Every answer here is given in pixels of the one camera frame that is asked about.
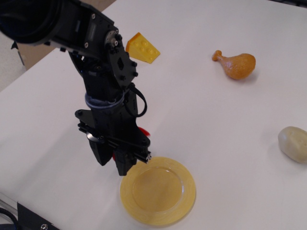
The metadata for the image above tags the black cable at table corner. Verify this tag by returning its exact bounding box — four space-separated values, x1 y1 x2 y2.
0 207 20 228

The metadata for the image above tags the yellow toy cheese wedge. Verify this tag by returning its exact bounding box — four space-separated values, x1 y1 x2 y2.
125 33 161 64

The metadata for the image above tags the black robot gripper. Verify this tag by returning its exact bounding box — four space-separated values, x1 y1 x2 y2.
75 92 151 176

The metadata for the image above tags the toy chicken drumstick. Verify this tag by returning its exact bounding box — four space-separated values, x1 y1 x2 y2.
212 50 256 80

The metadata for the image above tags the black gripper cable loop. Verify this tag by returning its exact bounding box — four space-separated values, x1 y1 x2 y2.
129 83 147 118

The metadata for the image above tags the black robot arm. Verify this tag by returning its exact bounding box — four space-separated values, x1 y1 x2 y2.
0 0 151 176

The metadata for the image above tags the red and white toy sushi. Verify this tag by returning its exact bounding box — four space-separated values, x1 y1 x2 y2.
112 127 151 161

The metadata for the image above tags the beige toy potato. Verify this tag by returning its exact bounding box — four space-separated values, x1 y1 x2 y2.
278 126 307 164

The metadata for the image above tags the yellow plastic plate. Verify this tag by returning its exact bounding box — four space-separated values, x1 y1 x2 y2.
120 157 196 227

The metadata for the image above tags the black corner bracket with screw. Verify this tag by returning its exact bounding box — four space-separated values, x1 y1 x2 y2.
17 203 59 230

